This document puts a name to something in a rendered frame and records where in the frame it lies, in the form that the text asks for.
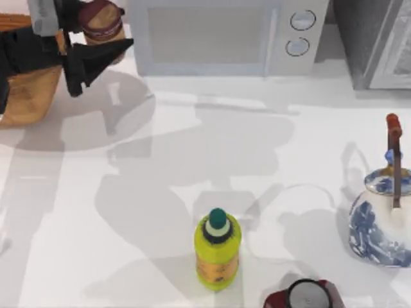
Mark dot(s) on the dark red jar black lid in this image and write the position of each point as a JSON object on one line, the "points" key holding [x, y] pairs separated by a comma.
{"points": [[308, 295]]}

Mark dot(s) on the pale grey rounded box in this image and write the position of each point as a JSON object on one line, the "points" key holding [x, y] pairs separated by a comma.
{"points": [[45, 16]]}

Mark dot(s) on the green bottle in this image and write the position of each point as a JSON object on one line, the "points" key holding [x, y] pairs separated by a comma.
{"points": [[216, 256]]}

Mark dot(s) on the brown bottle dark red cap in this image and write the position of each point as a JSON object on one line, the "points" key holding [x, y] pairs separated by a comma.
{"points": [[104, 22]]}

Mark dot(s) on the grey cabinet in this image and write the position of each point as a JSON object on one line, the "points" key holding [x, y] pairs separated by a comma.
{"points": [[375, 41]]}

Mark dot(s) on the pale microwave oven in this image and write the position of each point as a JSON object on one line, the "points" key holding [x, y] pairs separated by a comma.
{"points": [[205, 35]]}

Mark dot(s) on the blue and white teapot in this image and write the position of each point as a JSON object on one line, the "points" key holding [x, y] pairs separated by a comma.
{"points": [[379, 224]]}

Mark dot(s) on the wooden basket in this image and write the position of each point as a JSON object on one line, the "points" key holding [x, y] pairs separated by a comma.
{"points": [[30, 93]]}

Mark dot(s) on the round microwave knob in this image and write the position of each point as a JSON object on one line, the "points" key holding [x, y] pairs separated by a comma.
{"points": [[302, 20], [297, 47]]}

